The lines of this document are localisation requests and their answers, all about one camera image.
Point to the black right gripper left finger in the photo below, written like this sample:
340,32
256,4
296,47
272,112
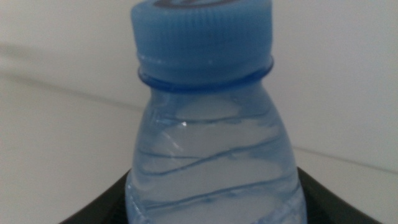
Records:
109,205

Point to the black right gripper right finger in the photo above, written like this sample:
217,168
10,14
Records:
326,208

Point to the clear water bottle blue cap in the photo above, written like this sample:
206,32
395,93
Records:
205,155

